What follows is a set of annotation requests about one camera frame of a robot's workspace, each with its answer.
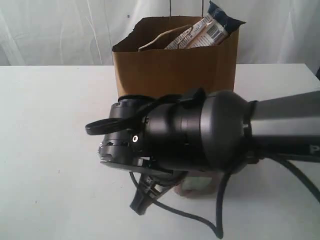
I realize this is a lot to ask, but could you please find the black cable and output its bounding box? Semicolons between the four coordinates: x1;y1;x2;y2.
84;87;320;240

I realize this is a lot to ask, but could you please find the brown paper bag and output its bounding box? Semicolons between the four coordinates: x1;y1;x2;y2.
112;16;240;97

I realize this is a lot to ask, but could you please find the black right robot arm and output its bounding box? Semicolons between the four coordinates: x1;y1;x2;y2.
98;89;320;215

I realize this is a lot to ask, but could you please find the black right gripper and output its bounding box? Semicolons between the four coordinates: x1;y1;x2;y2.
99;156;183;216

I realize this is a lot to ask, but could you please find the clear jar with yellow lid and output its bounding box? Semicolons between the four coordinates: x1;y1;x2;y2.
173;172;222;199

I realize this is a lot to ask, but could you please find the long noodle package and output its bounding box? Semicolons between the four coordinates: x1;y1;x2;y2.
165;1;245;50

